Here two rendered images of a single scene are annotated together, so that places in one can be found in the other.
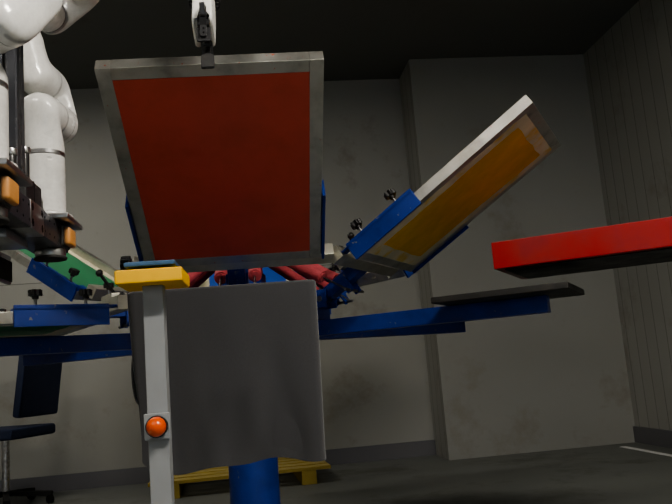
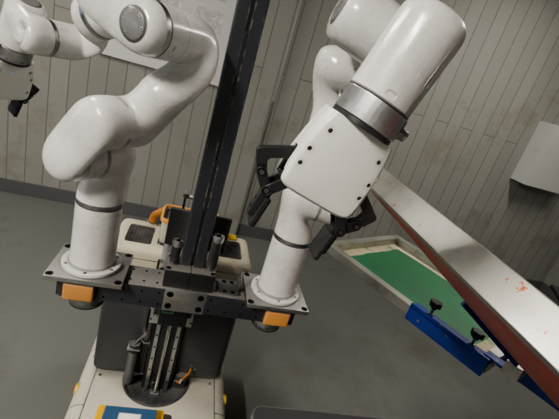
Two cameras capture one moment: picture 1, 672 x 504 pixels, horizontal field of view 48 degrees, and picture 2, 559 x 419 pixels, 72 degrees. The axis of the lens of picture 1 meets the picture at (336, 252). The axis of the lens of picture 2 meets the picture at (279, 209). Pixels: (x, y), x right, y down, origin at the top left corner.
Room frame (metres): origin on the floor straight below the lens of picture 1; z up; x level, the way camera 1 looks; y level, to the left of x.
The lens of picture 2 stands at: (1.58, -0.16, 1.67)
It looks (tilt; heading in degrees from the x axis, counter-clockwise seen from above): 20 degrees down; 82
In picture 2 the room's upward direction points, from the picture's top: 17 degrees clockwise
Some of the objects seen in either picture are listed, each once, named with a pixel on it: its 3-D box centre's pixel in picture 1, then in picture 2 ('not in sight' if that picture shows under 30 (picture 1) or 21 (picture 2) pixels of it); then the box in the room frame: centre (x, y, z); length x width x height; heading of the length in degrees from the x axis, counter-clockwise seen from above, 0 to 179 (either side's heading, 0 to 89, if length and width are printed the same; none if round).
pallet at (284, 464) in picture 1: (239, 475); not in sight; (5.42, 0.80, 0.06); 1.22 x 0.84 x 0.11; 97
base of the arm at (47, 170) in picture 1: (38, 189); (282, 262); (1.75, 0.70, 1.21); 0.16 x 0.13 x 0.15; 97
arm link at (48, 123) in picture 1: (45, 127); (305, 209); (1.76, 0.69, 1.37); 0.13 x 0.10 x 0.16; 176
